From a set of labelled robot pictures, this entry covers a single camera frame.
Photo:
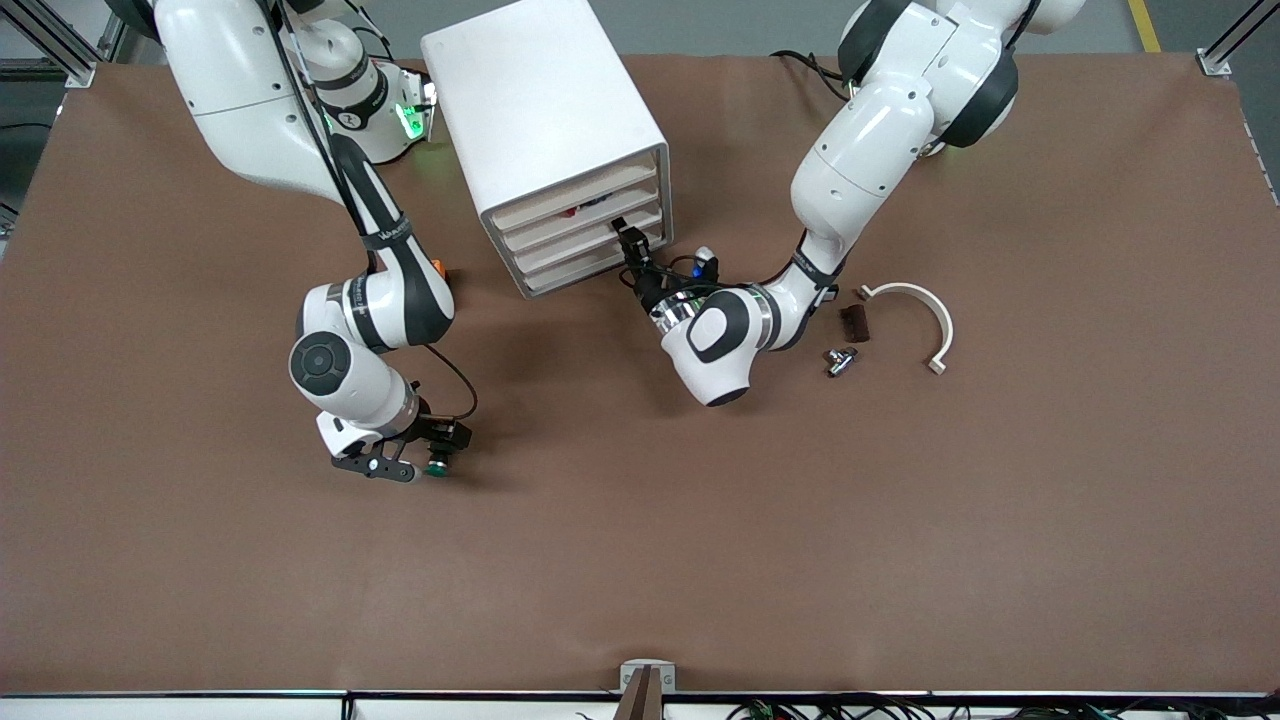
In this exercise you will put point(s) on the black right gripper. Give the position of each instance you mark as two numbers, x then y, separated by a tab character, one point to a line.
432	428

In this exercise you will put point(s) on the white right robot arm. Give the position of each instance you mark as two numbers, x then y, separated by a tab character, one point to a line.
250	100

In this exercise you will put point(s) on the orange box with hole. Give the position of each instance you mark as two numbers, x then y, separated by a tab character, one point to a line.
438	266

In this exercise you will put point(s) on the white curved bracket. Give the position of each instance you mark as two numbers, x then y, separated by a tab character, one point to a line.
935	310

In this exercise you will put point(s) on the grey metal bracket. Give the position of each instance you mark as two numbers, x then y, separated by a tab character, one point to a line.
630	668

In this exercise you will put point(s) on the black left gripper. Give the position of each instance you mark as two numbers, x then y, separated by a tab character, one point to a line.
648	288

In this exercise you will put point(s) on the green push button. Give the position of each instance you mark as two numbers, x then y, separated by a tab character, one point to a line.
437	466

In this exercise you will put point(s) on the silver metal fitting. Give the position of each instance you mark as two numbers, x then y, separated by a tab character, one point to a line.
841	362

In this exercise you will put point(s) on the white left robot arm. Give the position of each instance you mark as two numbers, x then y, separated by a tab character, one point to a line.
870	150

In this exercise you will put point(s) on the brown terminal block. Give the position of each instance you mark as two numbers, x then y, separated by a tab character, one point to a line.
857	324

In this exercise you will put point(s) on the aluminium frame profile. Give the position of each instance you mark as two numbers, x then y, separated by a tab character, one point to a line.
1215	63
80	72

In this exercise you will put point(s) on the small black part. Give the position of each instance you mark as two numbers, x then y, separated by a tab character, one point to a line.
596	204

